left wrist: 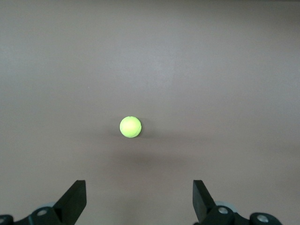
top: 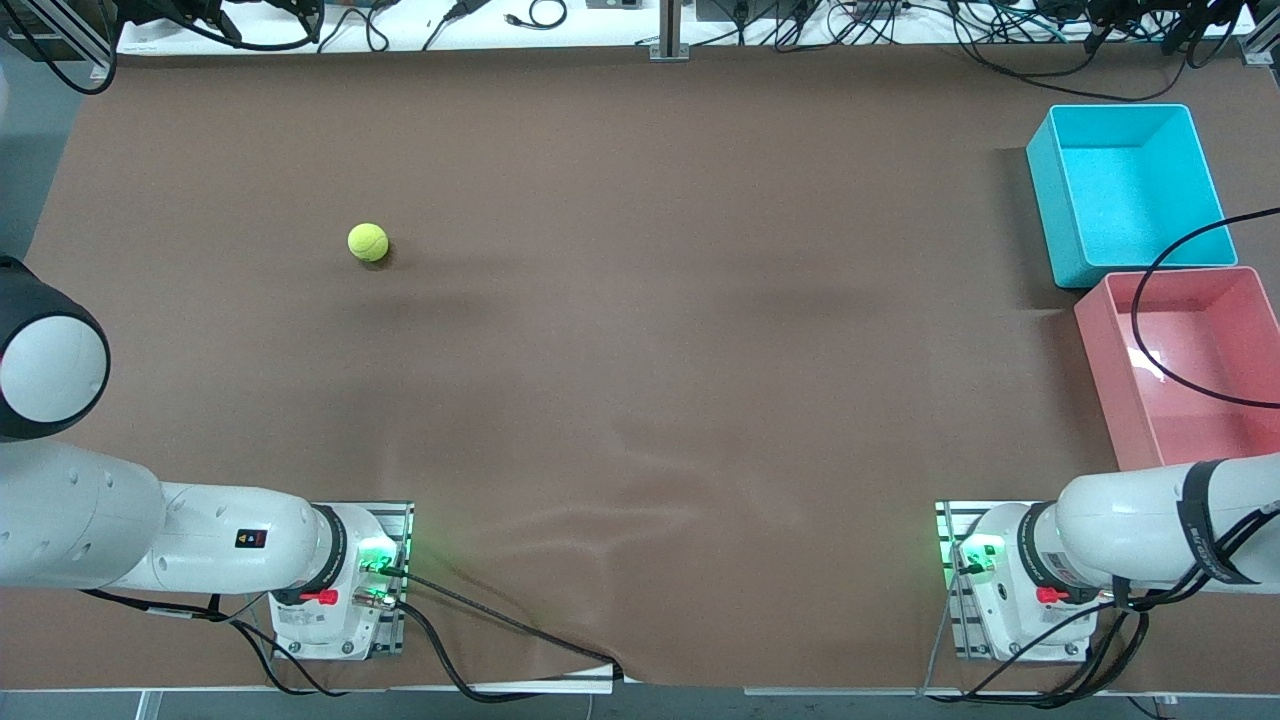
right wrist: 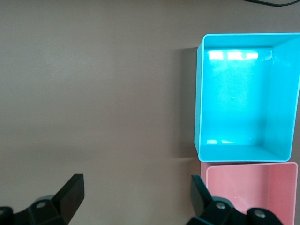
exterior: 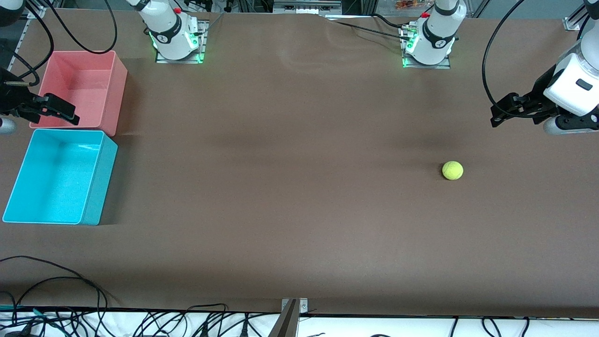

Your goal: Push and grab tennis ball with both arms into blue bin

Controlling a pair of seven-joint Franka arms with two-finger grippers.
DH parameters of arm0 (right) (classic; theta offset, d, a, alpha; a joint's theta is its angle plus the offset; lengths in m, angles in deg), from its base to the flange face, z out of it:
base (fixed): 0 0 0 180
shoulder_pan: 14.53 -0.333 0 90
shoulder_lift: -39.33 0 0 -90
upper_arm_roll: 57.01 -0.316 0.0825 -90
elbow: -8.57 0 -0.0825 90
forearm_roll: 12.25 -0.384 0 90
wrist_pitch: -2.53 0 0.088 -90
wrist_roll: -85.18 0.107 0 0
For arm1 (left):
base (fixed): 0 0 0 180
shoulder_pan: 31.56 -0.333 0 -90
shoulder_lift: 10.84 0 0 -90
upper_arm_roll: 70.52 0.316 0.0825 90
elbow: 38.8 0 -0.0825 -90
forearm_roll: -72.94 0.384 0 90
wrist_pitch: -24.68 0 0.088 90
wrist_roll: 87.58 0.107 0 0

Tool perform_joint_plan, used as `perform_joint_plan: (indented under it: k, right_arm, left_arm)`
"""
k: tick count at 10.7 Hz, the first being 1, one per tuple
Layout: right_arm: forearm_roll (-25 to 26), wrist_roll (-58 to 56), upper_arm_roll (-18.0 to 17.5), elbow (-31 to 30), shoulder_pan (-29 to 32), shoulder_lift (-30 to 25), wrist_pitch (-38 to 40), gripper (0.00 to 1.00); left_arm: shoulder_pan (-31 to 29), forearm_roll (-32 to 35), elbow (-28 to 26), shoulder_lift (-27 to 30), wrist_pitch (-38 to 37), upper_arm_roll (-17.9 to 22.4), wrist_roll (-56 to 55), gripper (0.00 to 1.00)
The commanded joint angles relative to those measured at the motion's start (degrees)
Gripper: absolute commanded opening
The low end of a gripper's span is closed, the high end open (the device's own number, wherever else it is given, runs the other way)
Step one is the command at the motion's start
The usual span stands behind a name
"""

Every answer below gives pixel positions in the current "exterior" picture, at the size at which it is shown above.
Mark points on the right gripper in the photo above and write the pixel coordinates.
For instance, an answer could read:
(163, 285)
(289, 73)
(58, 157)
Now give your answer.
(10, 97)

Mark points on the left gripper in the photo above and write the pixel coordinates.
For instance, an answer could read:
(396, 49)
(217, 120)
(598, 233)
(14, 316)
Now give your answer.
(539, 92)

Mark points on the yellow-green tennis ball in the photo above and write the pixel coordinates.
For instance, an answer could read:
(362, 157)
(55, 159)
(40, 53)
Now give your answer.
(452, 170)

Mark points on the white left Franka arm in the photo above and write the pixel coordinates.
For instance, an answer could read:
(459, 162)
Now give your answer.
(437, 37)

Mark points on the pink plastic bin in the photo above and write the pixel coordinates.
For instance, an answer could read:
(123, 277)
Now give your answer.
(89, 75)

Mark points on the blue plastic bin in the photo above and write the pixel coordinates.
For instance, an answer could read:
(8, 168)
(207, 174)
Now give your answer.
(56, 178)

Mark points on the orange background object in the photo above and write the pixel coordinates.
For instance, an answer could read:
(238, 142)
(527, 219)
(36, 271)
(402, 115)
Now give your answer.
(407, 4)

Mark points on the brown table cover sheet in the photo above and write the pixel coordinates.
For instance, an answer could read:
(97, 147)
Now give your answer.
(299, 187)

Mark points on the grey metal bar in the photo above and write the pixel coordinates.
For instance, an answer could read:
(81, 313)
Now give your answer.
(285, 325)

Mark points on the perforated aluminium rail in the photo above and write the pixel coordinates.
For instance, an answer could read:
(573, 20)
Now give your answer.
(22, 49)

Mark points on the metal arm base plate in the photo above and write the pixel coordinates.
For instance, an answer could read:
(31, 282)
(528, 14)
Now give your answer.
(161, 60)
(442, 65)

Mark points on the metal corner bracket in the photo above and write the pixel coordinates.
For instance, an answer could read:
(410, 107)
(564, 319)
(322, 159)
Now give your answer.
(572, 23)

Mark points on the aluminium frame post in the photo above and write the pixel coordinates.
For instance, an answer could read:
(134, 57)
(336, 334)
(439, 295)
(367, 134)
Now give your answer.
(369, 5)

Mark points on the aluminium frame profile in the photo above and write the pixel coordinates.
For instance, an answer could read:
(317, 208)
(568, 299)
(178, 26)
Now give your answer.
(299, 7)

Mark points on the small metal edge bracket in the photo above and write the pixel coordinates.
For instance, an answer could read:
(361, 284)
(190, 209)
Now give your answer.
(303, 306)

